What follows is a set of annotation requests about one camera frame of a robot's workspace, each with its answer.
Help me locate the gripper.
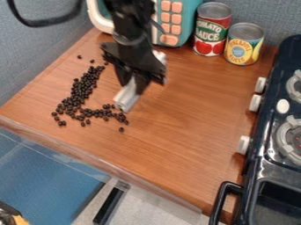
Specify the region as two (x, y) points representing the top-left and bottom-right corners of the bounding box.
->
(99, 37), (169, 97)

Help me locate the grey tool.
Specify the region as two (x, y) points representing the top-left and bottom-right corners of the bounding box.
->
(111, 76), (143, 113)

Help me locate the pile of black bits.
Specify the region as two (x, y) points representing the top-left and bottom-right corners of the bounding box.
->
(50, 54), (131, 134)

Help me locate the toy microwave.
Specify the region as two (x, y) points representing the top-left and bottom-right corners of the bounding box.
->
(85, 0), (205, 48)

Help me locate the red tomato sauce can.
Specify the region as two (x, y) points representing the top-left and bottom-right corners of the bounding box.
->
(191, 1), (233, 58)

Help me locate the yellow pineapple can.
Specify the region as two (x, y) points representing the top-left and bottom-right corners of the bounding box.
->
(223, 22), (266, 67)

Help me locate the toy stove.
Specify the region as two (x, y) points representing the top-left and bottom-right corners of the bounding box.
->
(208, 34), (301, 225)

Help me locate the black cable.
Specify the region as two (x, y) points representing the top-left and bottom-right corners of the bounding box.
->
(5, 0), (85, 28)

